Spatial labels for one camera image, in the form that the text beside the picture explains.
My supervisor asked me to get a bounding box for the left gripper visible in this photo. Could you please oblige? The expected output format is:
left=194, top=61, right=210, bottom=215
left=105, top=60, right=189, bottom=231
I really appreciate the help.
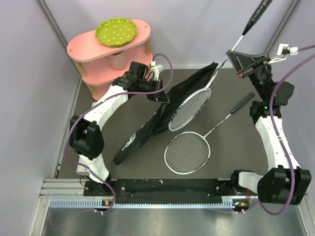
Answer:
left=136, top=77, right=169, bottom=103

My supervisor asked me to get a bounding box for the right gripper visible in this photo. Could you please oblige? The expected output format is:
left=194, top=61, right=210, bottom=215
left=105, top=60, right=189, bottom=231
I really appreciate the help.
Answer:
left=226, top=51, right=273, bottom=101

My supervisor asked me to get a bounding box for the black Crossway racket bag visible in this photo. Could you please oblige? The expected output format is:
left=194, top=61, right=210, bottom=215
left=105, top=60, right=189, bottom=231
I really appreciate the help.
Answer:
left=114, top=62, right=218, bottom=165

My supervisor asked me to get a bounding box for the silver badminton racket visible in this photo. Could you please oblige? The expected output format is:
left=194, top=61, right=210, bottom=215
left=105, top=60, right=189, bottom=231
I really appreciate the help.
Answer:
left=168, top=0, right=272, bottom=131
left=164, top=92, right=255, bottom=175

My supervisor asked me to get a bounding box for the white shuttlecock tube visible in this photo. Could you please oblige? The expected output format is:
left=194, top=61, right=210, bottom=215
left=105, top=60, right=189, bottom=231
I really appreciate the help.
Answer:
left=76, top=155, right=89, bottom=176

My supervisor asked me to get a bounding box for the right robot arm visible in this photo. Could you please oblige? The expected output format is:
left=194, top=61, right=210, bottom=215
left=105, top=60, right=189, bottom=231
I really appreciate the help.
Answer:
left=226, top=50, right=312, bottom=205

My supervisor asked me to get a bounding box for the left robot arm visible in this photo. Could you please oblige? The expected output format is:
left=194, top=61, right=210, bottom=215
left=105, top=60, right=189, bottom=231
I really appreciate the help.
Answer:
left=68, top=60, right=170, bottom=195

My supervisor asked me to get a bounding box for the pink cup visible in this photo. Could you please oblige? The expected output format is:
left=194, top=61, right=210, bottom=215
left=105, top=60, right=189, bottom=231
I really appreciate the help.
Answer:
left=107, top=51, right=127, bottom=71

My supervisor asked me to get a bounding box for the green dotted plate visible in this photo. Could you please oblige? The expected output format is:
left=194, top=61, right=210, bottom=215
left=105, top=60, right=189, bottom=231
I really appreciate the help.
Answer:
left=94, top=18, right=138, bottom=48

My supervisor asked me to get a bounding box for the pink three-tier shelf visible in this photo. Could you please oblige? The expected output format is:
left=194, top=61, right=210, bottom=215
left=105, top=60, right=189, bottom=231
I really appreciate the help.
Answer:
left=67, top=19, right=153, bottom=100

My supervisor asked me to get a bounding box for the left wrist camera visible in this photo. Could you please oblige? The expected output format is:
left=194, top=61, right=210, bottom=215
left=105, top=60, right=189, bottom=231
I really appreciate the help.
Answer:
left=150, top=60, right=165, bottom=81

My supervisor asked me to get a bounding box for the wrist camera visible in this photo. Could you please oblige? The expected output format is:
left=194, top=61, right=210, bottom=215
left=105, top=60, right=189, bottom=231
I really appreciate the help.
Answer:
left=268, top=44, right=298, bottom=64
left=150, top=60, right=165, bottom=81

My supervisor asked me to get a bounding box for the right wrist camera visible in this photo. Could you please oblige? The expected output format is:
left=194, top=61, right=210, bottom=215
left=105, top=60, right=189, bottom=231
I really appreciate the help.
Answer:
left=268, top=44, right=298, bottom=64

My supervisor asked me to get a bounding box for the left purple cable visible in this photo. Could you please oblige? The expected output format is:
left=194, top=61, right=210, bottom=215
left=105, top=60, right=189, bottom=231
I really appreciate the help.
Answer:
left=63, top=54, right=173, bottom=213

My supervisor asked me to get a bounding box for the purple cable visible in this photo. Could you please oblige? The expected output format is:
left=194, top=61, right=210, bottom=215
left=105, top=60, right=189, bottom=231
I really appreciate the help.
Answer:
left=63, top=54, right=173, bottom=213
left=255, top=44, right=315, bottom=217

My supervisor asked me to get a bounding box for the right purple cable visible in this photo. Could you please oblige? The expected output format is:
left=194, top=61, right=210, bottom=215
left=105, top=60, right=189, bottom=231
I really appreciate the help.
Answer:
left=255, top=44, right=315, bottom=217

